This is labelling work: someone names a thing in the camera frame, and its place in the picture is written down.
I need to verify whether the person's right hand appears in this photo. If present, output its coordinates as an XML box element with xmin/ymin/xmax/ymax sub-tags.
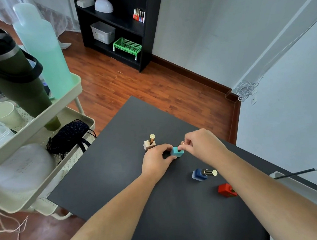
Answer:
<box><xmin>176</xmin><ymin>126</ymin><xmax>230</xmax><ymax>170</ymax></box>

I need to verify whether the person's left hand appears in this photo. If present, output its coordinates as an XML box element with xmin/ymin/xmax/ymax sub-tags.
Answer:
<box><xmin>139</xmin><ymin>143</ymin><xmax>179</xmax><ymax>180</ymax></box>

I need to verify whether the turquoise nail polish bottle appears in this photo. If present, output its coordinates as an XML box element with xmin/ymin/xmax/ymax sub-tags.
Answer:
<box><xmin>170</xmin><ymin>146</ymin><xmax>185</xmax><ymax>158</ymax></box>

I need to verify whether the person's left forearm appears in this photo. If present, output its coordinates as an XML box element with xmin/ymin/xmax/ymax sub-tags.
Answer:
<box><xmin>36</xmin><ymin>166</ymin><xmax>169</xmax><ymax>240</ymax></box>

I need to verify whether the person's right forearm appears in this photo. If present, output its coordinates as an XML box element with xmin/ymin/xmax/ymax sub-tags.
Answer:
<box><xmin>210</xmin><ymin>141</ymin><xmax>317</xmax><ymax>240</ymax></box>

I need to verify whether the cream nail polish bottle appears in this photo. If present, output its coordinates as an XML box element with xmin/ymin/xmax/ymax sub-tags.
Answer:
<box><xmin>143</xmin><ymin>134</ymin><xmax>157</xmax><ymax>152</ymax></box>

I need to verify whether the blue nail polish bottle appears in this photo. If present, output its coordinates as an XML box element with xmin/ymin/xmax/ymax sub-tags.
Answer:
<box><xmin>191</xmin><ymin>167</ymin><xmax>219</xmax><ymax>183</ymax></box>

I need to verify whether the red nail polish bottle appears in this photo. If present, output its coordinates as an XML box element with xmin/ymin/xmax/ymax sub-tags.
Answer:
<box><xmin>217</xmin><ymin>183</ymin><xmax>238</xmax><ymax>199</ymax></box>

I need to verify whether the black mesh pouch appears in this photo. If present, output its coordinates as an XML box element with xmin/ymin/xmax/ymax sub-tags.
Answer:
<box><xmin>44</xmin><ymin>117</ymin><xmax>99</xmax><ymax>162</ymax></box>

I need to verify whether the black rod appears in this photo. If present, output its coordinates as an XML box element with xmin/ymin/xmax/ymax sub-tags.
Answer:
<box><xmin>273</xmin><ymin>168</ymin><xmax>316</xmax><ymax>180</ymax></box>

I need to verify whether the green plastic basket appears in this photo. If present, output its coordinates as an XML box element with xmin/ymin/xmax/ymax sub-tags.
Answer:
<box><xmin>112</xmin><ymin>35</ymin><xmax>143</xmax><ymax>63</ymax></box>

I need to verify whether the black bookshelf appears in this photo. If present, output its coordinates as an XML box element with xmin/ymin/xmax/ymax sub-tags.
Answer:
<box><xmin>73</xmin><ymin>0</ymin><xmax>171</xmax><ymax>78</ymax></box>

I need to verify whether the cream utility cart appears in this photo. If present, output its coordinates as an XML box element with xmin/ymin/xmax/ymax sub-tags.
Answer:
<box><xmin>0</xmin><ymin>70</ymin><xmax>104</xmax><ymax>226</ymax></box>

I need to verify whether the row of nail polish bottles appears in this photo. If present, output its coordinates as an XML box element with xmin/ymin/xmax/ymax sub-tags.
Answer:
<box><xmin>132</xmin><ymin>7</ymin><xmax>147</xmax><ymax>24</ymax></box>

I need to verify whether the grey storage bin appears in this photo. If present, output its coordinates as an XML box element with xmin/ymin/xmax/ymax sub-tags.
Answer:
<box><xmin>90</xmin><ymin>20</ymin><xmax>117</xmax><ymax>46</ymax></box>

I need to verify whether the white dome nail lamp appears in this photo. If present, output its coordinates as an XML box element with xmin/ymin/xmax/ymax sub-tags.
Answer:
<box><xmin>94</xmin><ymin>0</ymin><xmax>114</xmax><ymax>14</ymax></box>

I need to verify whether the mint green plastic bottle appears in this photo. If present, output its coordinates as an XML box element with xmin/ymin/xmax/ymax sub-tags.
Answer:
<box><xmin>11</xmin><ymin>0</ymin><xmax>75</xmax><ymax>103</ymax></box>

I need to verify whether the cream paper cup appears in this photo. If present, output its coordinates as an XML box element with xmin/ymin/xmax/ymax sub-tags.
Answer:
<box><xmin>0</xmin><ymin>100</ymin><xmax>24</xmax><ymax>130</ymax></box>

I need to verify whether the white small box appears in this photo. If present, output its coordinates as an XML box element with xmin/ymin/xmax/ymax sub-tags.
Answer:
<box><xmin>76</xmin><ymin>0</ymin><xmax>95</xmax><ymax>9</ymax></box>

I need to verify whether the white lace curtain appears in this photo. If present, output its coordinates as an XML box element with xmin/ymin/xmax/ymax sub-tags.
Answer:
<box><xmin>0</xmin><ymin>0</ymin><xmax>82</xmax><ymax>55</ymax></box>

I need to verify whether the white coiled cable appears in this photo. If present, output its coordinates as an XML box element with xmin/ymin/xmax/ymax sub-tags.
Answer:
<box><xmin>231</xmin><ymin>78</ymin><xmax>265</xmax><ymax>103</ymax></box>

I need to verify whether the dark green tumbler with handle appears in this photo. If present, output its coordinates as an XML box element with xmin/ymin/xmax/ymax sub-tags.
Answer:
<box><xmin>0</xmin><ymin>21</ymin><xmax>62</xmax><ymax>136</ymax></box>

